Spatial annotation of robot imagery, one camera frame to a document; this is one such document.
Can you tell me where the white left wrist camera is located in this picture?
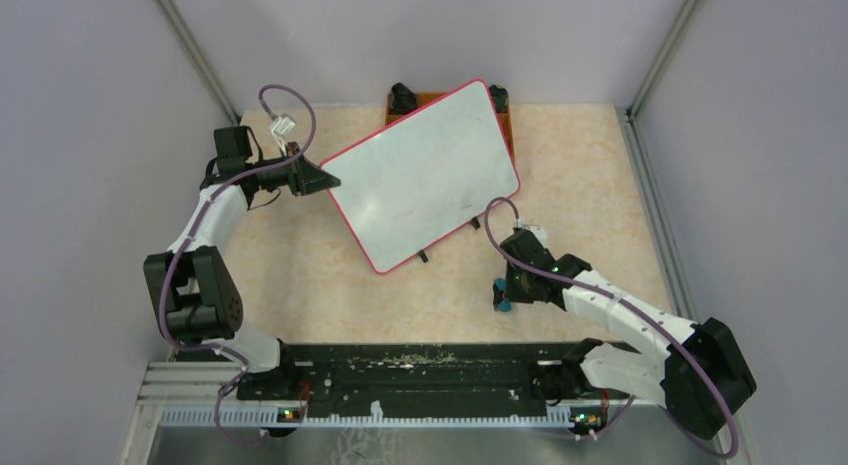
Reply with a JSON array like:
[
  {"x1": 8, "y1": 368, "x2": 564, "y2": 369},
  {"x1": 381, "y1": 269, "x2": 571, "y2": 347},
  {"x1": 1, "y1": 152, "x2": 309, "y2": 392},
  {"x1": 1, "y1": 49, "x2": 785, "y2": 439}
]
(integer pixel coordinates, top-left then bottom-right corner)
[{"x1": 269, "y1": 114, "x2": 296, "y2": 141}]

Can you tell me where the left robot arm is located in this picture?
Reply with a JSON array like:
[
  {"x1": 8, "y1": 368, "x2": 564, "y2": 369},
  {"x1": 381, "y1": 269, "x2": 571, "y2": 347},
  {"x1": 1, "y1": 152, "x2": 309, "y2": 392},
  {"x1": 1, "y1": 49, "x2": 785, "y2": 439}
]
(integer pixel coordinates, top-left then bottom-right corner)
[{"x1": 143, "y1": 116, "x2": 341, "y2": 399}]

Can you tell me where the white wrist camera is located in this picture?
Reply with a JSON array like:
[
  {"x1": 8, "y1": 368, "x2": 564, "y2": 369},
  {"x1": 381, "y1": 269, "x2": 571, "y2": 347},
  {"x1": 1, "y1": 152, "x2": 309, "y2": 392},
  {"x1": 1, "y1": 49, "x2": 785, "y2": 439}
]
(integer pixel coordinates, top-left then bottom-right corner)
[
  {"x1": 521, "y1": 224, "x2": 548, "y2": 248},
  {"x1": 269, "y1": 114, "x2": 296, "y2": 141}
]

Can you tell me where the metal wire whiteboard stand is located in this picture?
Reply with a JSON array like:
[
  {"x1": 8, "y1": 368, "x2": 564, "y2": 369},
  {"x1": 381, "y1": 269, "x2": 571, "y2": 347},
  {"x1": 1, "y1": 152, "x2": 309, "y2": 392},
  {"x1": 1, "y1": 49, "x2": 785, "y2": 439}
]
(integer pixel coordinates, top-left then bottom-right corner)
[{"x1": 416, "y1": 216, "x2": 482, "y2": 263}]

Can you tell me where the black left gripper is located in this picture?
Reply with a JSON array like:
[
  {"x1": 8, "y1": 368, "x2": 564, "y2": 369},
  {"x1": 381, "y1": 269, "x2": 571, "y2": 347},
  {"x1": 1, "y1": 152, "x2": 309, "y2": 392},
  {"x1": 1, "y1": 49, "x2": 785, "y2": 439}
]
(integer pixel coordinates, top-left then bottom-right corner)
[{"x1": 248, "y1": 141, "x2": 341, "y2": 197}]

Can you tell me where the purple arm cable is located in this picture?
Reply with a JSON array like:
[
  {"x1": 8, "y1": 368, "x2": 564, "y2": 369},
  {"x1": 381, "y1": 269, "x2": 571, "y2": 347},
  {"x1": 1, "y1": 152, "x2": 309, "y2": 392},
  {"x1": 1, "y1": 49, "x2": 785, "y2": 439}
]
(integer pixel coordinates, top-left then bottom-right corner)
[
  {"x1": 483, "y1": 196, "x2": 741, "y2": 461},
  {"x1": 160, "y1": 84, "x2": 318, "y2": 447}
]

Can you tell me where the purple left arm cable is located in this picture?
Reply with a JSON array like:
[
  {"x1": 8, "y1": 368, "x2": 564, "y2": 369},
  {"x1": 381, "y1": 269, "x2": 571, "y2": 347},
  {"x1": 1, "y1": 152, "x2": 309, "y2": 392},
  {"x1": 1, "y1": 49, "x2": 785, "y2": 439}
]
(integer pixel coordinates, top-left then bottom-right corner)
[{"x1": 160, "y1": 84, "x2": 318, "y2": 447}]

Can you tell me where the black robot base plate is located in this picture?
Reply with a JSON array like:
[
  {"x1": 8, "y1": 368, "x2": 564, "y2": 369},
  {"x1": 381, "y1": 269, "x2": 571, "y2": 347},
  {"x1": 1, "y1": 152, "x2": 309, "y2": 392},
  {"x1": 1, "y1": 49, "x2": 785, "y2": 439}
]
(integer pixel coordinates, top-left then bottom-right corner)
[{"x1": 235, "y1": 341, "x2": 625, "y2": 419}]

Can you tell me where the pink framed whiteboard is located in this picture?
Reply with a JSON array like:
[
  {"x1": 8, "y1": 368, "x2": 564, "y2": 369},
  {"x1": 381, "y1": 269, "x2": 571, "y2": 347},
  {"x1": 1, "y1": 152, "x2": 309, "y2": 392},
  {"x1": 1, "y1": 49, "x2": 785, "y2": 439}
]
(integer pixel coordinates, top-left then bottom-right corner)
[{"x1": 320, "y1": 79, "x2": 521, "y2": 275}]

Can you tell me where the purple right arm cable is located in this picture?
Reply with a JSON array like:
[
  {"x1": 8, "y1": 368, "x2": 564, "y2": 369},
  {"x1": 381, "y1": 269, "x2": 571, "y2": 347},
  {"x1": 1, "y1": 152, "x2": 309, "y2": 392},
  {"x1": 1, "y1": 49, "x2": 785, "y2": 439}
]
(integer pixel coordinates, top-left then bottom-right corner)
[{"x1": 483, "y1": 196, "x2": 741, "y2": 461}]

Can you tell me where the dark patterned cloth roll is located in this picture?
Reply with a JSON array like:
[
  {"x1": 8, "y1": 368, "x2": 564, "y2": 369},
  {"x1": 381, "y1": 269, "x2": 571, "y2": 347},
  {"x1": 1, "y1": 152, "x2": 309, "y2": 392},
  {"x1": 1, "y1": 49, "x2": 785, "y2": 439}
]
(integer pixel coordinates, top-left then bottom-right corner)
[{"x1": 388, "y1": 82, "x2": 419, "y2": 115}]

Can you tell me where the wooden compartment box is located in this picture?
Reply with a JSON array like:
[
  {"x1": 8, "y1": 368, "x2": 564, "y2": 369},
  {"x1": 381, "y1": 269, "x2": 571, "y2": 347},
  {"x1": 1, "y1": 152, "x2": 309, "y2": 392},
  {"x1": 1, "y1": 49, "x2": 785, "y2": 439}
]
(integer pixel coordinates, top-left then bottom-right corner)
[{"x1": 384, "y1": 91, "x2": 515, "y2": 160}]

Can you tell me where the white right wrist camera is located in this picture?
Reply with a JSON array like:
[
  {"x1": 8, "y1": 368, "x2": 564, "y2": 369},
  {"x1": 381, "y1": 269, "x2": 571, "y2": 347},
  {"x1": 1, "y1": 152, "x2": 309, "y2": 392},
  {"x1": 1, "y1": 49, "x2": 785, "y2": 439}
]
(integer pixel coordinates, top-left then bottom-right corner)
[{"x1": 521, "y1": 224, "x2": 548, "y2": 248}]

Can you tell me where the blue whiteboard eraser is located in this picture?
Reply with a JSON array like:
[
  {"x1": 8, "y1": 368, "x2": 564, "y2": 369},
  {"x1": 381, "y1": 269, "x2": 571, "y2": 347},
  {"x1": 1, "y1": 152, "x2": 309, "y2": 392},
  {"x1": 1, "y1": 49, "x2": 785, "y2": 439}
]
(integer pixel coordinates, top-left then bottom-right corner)
[{"x1": 492, "y1": 278, "x2": 512, "y2": 313}]

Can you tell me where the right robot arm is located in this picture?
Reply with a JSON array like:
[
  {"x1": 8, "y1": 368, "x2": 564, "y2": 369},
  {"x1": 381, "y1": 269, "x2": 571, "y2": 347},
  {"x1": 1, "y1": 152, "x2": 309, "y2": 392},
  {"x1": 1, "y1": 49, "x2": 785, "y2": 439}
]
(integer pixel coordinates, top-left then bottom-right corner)
[{"x1": 495, "y1": 227, "x2": 757, "y2": 439}]

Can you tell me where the aluminium frame rail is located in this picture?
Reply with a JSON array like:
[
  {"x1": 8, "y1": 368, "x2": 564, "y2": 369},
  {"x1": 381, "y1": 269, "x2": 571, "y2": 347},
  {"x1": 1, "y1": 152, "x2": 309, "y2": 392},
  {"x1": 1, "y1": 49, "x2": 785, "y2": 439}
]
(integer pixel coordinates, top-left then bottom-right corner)
[{"x1": 119, "y1": 359, "x2": 763, "y2": 465}]

